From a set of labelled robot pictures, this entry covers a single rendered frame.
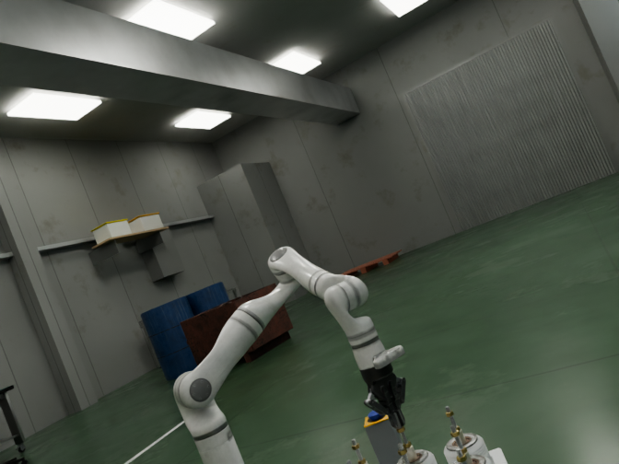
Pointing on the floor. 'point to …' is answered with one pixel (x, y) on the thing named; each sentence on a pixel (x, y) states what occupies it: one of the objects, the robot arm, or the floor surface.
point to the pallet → (372, 264)
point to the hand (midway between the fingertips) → (396, 419)
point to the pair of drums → (162, 345)
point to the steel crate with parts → (206, 334)
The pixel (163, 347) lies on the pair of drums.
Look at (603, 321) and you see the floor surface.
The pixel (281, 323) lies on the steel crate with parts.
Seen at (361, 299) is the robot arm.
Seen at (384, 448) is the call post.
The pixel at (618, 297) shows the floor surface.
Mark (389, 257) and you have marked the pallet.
